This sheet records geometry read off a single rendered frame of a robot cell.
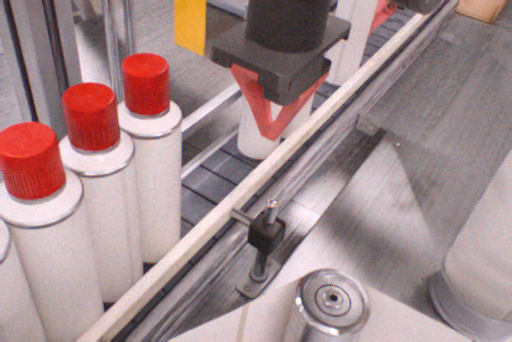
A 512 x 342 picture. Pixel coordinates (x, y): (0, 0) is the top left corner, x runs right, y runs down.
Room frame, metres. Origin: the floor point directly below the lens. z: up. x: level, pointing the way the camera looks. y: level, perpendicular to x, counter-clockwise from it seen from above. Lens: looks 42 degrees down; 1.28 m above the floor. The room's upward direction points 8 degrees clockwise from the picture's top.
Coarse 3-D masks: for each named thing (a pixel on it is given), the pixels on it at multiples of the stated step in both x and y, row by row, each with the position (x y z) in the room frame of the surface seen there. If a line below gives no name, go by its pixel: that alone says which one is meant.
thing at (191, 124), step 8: (232, 88) 0.47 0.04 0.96; (240, 88) 0.47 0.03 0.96; (224, 96) 0.45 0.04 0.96; (232, 96) 0.46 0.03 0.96; (240, 96) 0.47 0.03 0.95; (208, 104) 0.43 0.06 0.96; (216, 104) 0.44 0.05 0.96; (224, 104) 0.45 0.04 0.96; (200, 112) 0.42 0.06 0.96; (208, 112) 0.42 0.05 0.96; (216, 112) 0.43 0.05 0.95; (184, 120) 0.40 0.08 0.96; (192, 120) 0.40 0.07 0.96; (200, 120) 0.41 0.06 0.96; (208, 120) 0.42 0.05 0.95; (184, 128) 0.39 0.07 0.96; (192, 128) 0.40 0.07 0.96; (184, 136) 0.38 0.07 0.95
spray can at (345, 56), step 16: (352, 0) 0.63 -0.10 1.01; (368, 0) 0.63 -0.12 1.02; (336, 16) 0.65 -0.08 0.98; (352, 16) 0.63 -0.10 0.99; (368, 16) 0.64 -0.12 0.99; (352, 32) 0.63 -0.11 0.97; (368, 32) 0.65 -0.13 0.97; (336, 48) 0.64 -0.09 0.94; (352, 48) 0.63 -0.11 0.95; (336, 64) 0.63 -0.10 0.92; (352, 64) 0.63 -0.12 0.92; (336, 80) 0.63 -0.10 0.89
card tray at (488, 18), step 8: (464, 0) 1.14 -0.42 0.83; (472, 0) 1.15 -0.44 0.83; (480, 0) 1.15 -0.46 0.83; (488, 0) 1.16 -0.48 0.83; (496, 0) 1.17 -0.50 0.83; (504, 0) 1.08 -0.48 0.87; (456, 8) 1.09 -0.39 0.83; (464, 8) 1.10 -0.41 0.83; (472, 8) 1.10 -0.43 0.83; (480, 8) 1.11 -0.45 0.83; (488, 8) 1.11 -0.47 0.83; (496, 8) 1.12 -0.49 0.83; (472, 16) 1.06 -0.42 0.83; (480, 16) 1.07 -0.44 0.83; (488, 16) 1.07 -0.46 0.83; (496, 16) 1.08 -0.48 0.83
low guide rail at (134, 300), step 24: (408, 24) 0.80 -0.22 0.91; (384, 48) 0.71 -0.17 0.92; (360, 72) 0.63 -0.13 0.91; (336, 96) 0.56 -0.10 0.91; (312, 120) 0.50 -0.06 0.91; (288, 144) 0.44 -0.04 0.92; (264, 168) 0.40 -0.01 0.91; (240, 192) 0.36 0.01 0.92; (216, 216) 0.32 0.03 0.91; (192, 240) 0.29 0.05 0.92; (168, 264) 0.26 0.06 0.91; (144, 288) 0.23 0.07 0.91; (120, 312) 0.21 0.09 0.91; (96, 336) 0.18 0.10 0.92
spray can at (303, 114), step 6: (312, 96) 0.50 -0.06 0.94; (306, 102) 0.50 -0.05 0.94; (312, 102) 0.51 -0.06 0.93; (306, 108) 0.50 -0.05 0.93; (300, 114) 0.49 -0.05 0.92; (306, 114) 0.50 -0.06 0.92; (294, 120) 0.49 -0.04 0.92; (300, 120) 0.49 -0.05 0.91; (288, 126) 0.49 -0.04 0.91; (294, 126) 0.49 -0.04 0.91; (282, 132) 0.49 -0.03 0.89; (288, 132) 0.49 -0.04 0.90; (282, 138) 0.49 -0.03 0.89
